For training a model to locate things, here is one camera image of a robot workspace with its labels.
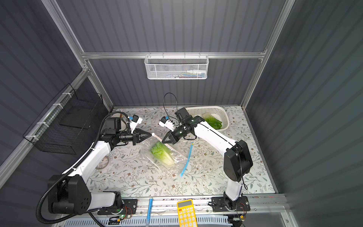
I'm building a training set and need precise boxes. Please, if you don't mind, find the chinese cabbage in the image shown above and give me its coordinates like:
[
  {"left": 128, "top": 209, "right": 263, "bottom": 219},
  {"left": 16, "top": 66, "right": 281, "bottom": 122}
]
[
  {"left": 206, "top": 117, "right": 223, "bottom": 130},
  {"left": 202, "top": 113, "right": 213, "bottom": 120},
  {"left": 150, "top": 142, "right": 175, "bottom": 166}
]

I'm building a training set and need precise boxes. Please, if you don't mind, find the clear zip-top bag blue seal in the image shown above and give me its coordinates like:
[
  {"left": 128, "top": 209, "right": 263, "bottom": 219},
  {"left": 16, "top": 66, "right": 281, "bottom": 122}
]
[{"left": 154, "top": 141, "right": 194, "bottom": 177}]

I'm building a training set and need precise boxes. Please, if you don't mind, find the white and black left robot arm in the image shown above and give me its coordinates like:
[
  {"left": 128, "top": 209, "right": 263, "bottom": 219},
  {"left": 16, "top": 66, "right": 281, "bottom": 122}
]
[{"left": 36, "top": 111, "right": 151, "bottom": 225}]

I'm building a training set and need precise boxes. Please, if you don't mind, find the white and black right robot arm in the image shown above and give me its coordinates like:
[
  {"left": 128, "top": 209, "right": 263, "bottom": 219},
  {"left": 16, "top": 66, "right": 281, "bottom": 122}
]
[{"left": 159, "top": 107, "right": 253, "bottom": 211}]

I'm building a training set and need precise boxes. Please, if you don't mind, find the white perforated plastic basket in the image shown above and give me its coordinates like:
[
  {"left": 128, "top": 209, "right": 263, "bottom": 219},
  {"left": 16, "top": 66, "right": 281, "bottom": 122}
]
[{"left": 186, "top": 106, "right": 230, "bottom": 131}]

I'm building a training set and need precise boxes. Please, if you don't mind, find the blue pen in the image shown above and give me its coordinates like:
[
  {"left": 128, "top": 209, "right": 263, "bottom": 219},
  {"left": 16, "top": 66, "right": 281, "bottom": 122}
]
[{"left": 146, "top": 198, "right": 153, "bottom": 227}]

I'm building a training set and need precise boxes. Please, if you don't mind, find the yellow calculator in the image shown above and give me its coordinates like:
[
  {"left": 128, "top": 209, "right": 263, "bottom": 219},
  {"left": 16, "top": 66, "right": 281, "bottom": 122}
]
[{"left": 177, "top": 199, "right": 198, "bottom": 227}]

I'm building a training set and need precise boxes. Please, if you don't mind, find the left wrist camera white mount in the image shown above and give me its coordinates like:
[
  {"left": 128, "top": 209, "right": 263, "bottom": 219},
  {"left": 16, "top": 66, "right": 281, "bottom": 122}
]
[{"left": 128, "top": 114, "right": 143, "bottom": 134}]

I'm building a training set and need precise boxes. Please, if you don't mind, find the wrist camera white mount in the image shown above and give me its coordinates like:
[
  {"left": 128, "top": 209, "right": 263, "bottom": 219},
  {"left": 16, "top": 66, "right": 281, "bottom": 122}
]
[
  {"left": 159, "top": 116, "right": 175, "bottom": 131},
  {"left": 128, "top": 114, "right": 143, "bottom": 134}
]

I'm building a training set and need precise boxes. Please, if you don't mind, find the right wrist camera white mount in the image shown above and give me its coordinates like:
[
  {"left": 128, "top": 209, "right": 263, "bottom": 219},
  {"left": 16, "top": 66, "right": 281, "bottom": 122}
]
[{"left": 159, "top": 116, "right": 175, "bottom": 131}]

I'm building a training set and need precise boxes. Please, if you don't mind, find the white wire wall basket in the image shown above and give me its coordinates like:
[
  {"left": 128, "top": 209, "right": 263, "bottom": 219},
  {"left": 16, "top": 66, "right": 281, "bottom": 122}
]
[{"left": 144, "top": 55, "right": 209, "bottom": 80}]

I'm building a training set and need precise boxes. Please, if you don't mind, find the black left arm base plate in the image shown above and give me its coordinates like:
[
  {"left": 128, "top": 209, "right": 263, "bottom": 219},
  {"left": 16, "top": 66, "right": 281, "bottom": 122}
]
[{"left": 97, "top": 199, "right": 138, "bottom": 215}]

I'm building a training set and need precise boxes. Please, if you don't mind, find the black wire mesh basket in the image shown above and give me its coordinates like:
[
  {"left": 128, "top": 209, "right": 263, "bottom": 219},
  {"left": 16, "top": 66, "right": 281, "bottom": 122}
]
[{"left": 23, "top": 84, "right": 104, "bottom": 155}]

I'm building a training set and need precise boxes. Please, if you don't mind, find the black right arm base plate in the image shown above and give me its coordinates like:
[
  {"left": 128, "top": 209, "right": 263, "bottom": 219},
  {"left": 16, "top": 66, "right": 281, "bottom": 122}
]
[{"left": 208, "top": 196, "right": 251, "bottom": 212}]

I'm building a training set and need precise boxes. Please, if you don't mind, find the white slotted cable duct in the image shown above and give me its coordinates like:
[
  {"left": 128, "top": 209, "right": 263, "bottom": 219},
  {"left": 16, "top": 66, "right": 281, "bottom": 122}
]
[{"left": 62, "top": 215, "right": 236, "bottom": 227}]

